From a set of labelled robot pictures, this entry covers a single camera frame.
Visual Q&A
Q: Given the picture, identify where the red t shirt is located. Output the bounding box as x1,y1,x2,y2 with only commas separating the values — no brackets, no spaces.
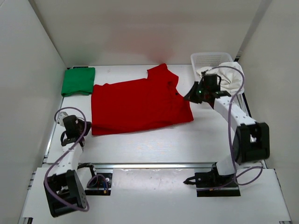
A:
91,64,193,136

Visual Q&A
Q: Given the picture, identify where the green t shirt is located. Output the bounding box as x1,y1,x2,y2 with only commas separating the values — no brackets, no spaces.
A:
61,67,95,97

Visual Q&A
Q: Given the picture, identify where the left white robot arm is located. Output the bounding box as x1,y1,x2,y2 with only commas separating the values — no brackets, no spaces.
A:
44,112,91,217

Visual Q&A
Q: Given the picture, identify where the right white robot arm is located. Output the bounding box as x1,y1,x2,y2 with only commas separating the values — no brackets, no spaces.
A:
184,73,270,191

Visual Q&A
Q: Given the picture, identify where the white t shirt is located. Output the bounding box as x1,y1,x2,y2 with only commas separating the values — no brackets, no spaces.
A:
195,62,243,94

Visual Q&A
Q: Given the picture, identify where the white plastic basket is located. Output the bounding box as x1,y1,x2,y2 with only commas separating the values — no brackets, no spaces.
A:
191,52,244,95

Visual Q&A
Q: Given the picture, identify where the dark table label sticker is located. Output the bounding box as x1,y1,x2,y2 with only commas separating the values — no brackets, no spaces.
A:
73,66,89,69

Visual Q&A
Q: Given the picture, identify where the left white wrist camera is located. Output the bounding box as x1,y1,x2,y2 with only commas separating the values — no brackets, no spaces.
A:
56,112,68,127

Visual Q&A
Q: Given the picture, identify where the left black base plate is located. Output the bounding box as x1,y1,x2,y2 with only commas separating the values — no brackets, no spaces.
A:
85,169,113,196

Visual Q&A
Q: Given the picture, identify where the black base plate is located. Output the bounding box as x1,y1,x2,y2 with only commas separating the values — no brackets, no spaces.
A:
85,169,113,196
195,171,241,197

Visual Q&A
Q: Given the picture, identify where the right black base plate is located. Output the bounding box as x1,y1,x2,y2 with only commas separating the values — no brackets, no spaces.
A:
195,171,241,197

